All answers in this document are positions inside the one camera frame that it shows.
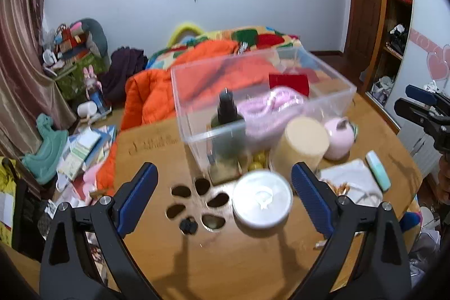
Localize dark glass bottle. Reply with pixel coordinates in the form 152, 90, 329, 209
207, 88, 248, 185

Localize white cloth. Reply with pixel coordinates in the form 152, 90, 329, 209
316, 159, 384, 207

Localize pink rabbit toy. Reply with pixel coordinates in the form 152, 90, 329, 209
83, 65, 109, 114

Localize wooden door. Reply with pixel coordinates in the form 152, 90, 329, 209
346, 0, 389, 93

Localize red box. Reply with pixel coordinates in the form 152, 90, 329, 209
269, 73, 311, 97

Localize wooden shelf unit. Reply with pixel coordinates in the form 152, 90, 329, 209
366, 0, 415, 107

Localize white wardrobe door with hearts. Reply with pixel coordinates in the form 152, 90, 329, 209
383, 0, 450, 177

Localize clear plastic storage box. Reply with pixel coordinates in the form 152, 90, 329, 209
171, 46, 358, 177

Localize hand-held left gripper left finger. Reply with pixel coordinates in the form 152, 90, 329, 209
39, 162, 159, 300

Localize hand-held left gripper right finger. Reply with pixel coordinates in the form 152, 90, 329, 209
290, 162, 412, 300

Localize pink round pot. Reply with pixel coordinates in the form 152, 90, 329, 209
323, 117, 355, 161

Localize wooden desktop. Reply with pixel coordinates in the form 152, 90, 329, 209
0, 89, 424, 300

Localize colourful patchwork blanket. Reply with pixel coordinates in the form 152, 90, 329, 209
146, 26, 322, 83

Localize pile of books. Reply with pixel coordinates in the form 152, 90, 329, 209
56, 125, 117, 182

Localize cream cylindrical container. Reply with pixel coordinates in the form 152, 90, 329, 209
269, 117, 330, 177

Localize dark purple cloth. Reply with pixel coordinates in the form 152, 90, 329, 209
100, 46, 149, 104

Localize white round tin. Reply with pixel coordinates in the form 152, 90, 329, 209
232, 171, 294, 229

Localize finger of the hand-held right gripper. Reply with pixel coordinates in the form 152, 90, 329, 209
404, 84, 450, 104

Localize pink knitted yarn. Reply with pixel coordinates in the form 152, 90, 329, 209
237, 86, 310, 146

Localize brown curtain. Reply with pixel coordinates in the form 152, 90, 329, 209
0, 0, 76, 160

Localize teal dinosaur plush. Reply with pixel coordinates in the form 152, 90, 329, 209
22, 113, 69, 185

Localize orange quilted blanket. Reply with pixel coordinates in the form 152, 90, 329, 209
96, 39, 282, 191

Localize mint green case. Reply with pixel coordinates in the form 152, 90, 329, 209
365, 150, 392, 191

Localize pile of toys and boxes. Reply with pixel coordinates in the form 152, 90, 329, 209
41, 17, 110, 103

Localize yellow small balls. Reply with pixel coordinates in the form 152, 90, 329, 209
248, 152, 271, 172

